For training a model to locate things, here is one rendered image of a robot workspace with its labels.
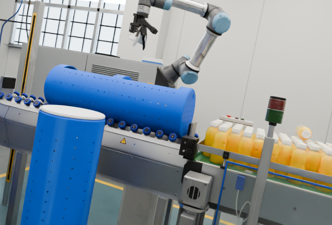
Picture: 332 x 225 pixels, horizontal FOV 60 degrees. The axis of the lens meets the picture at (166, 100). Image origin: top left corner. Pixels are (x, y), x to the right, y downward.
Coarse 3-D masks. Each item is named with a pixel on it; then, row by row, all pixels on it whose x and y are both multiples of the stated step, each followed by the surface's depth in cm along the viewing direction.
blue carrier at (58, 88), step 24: (72, 72) 172; (48, 96) 173; (72, 96) 166; (96, 96) 161; (120, 96) 157; (144, 96) 153; (168, 96) 150; (192, 96) 161; (120, 120) 162; (144, 120) 154; (168, 120) 148
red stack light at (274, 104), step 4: (272, 100) 109; (276, 100) 108; (280, 100) 108; (268, 104) 111; (272, 104) 109; (276, 104) 108; (280, 104) 108; (284, 104) 109; (272, 108) 109; (276, 108) 108; (280, 108) 108; (284, 108) 109
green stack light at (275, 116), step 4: (268, 112) 110; (272, 112) 109; (276, 112) 108; (280, 112) 108; (268, 116) 110; (272, 116) 109; (276, 116) 108; (280, 116) 108; (268, 120) 110; (272, 120) 109; (276, 120) 108; (280, 120) 109
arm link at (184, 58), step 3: (186, 54) 210; (183, 57) 209; (186, 57) 208; (189, 57) 207; (177, 60) 212; (180, 60) 209; (183, 60) 208; (186, 60) 207; (174, 63) 212; (177, 63) 210; (180, 63) 207; (183, 63) 205; (174, 66) 211; (177, 66) 210; (177, 69) 210
